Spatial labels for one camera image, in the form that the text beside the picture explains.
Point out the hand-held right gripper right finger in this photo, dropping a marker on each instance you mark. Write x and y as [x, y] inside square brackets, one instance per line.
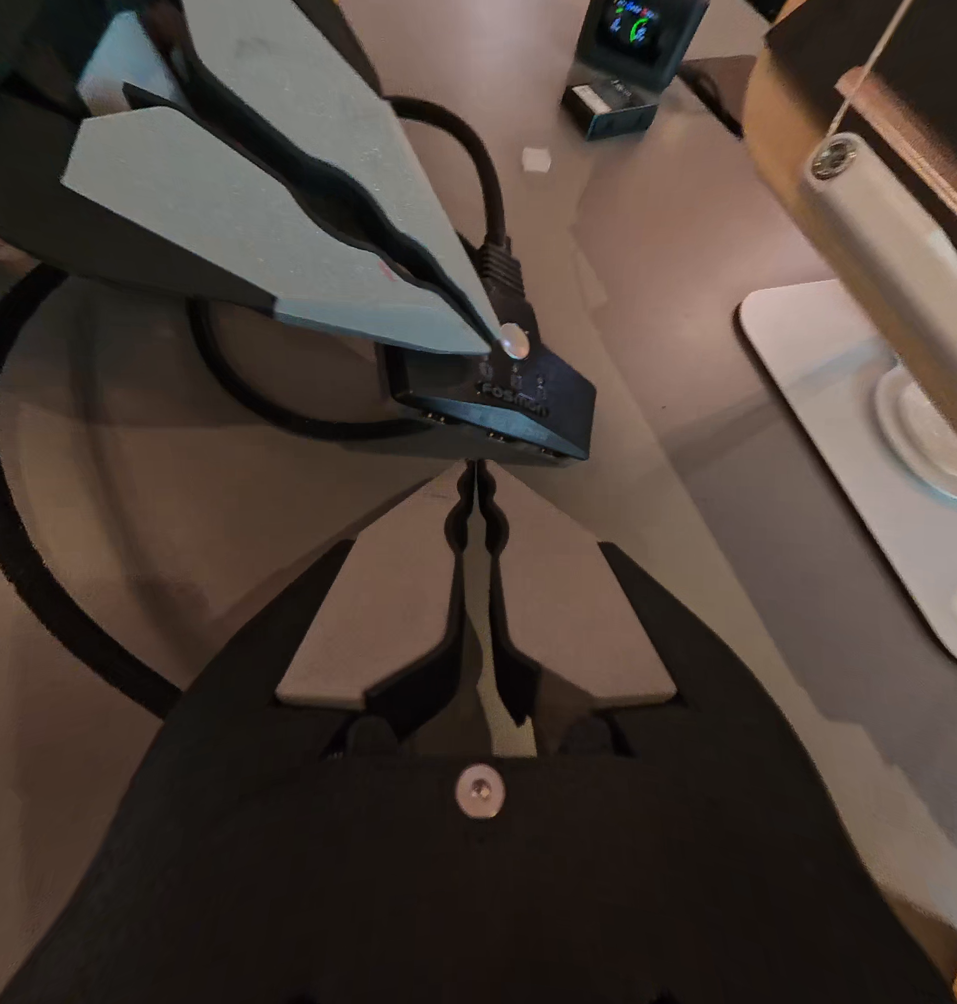
[580, 620]

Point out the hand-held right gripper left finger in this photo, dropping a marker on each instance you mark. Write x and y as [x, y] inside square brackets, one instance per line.
[353, 620]

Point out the small white square piece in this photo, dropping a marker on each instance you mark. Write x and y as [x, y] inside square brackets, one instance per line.
[536, 159]

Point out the black hdmi switch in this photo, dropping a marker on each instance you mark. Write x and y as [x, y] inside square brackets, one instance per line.
[557, 392]

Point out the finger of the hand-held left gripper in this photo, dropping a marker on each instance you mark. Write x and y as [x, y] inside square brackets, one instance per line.
[313, 102]
[212, 212]

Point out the dark charger case with display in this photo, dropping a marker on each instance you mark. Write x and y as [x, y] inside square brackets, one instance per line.
[643, 70]

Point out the monitor on white stand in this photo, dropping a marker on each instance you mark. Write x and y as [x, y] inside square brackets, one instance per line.
[823, 408]

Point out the black camera battery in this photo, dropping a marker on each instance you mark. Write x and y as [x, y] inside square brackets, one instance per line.
[604, 106]

